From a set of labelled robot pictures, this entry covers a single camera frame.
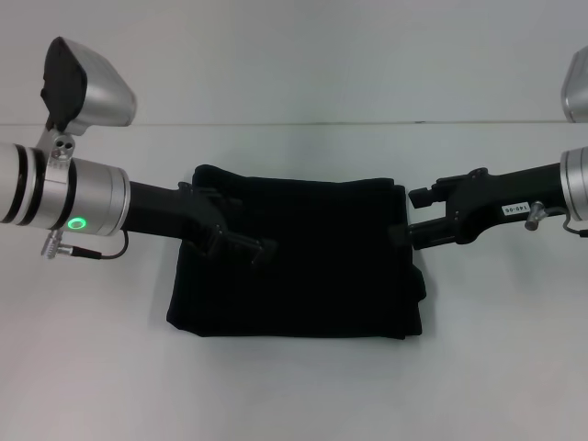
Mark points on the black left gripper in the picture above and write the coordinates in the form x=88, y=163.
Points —
x=170, y=209

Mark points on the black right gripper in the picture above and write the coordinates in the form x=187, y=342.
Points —
x=505, y=202

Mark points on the black t-shirt with FREE print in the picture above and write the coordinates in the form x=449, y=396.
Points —
x=303, y=275

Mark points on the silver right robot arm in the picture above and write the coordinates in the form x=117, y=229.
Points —
x=576, y=186

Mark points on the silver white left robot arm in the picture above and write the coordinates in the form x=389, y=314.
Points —
x=69, y=193

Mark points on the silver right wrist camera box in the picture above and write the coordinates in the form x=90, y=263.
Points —
x=576, y=87

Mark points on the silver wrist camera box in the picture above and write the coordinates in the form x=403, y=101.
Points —
x=576, y=87
x=87, y=87

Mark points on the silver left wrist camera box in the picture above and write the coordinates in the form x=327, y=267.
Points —
x=87, y=87

